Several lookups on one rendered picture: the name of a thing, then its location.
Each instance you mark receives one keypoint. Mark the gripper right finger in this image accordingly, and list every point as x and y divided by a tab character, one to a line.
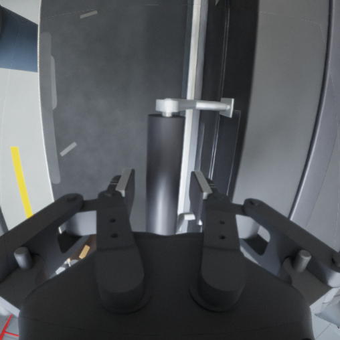
221	260

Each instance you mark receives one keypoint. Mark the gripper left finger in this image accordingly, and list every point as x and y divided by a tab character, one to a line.
116	255

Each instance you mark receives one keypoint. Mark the dark grey case panel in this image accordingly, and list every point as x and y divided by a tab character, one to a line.
114	79

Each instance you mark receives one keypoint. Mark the tan small block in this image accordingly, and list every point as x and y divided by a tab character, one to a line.
84	251

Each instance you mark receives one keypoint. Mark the white crumpled cloth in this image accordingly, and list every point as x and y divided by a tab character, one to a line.
328	308

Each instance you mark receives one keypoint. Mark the grey curved rim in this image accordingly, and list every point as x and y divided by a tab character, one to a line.
318	132

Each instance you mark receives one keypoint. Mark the grey rounded bar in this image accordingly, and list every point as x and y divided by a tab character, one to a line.
49	106

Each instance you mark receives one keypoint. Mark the black upright strip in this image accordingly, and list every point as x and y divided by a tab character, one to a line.
225	53

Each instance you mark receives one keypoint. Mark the dark blue box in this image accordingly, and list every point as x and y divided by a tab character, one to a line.
21	45

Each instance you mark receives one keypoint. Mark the dark grey cylinder post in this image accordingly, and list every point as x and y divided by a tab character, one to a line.
164	159

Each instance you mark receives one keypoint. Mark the light grey upright rail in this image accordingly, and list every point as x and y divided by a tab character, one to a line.
195	53

